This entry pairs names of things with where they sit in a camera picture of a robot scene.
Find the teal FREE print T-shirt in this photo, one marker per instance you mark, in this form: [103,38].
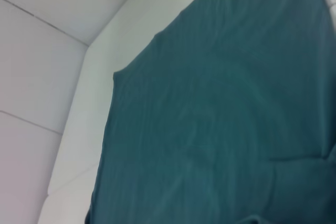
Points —
[223,116]

